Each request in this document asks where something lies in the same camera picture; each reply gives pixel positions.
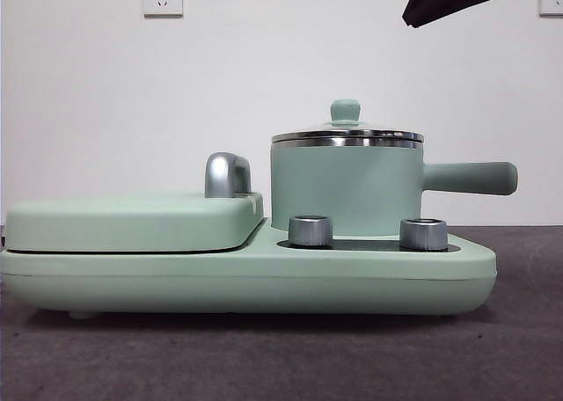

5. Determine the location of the glass lid with green knob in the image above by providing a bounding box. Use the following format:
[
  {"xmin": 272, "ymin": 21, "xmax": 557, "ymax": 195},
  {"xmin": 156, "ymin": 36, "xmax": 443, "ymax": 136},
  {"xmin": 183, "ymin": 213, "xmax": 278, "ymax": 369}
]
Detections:
[{"xmin": 270, "ymin": 99, "xmax": 426, "ymax": 145}]

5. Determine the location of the silver control knob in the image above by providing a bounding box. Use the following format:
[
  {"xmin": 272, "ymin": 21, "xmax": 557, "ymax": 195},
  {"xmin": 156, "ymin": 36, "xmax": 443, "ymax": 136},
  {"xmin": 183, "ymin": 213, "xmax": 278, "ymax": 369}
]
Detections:
[
  {"xmin": 287, "ymin": 215, "xmax": 334, "ymax": 248},
  {"xmin": 398, "ymin": 217, "xmax": 449, "ymax": 251}
]

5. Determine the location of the mint green appliance base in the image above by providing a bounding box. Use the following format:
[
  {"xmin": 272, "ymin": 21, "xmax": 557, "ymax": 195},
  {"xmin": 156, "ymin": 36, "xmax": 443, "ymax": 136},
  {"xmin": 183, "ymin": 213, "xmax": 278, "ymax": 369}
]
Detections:
[{"xmin": 0, "ymin": 231, "xmax": 499, "ymax": 321}]

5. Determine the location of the mint green grill cover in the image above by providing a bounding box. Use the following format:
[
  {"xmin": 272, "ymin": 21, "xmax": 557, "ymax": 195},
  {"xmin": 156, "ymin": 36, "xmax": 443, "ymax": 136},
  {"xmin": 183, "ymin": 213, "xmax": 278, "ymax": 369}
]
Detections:
[{"xmin": 4, "ymin": 191, "xmax": 265, "ymax": 253}]

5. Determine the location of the mint green pot with handle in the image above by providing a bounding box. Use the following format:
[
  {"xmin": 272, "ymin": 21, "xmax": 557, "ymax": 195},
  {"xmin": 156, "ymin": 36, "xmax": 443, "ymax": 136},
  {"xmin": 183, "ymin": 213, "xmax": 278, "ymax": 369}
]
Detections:
[{"xmin": 268, "ymin": 137, "xmax": 519, "ymax": 240}]

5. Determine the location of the silver grill cover handle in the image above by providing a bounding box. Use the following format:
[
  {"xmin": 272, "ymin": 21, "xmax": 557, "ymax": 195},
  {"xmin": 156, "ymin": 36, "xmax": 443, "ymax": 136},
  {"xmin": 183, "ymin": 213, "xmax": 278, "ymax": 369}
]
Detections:
[{"xmin": 204, "ymin": 152, "xmax": 252, "ymax": 199}]

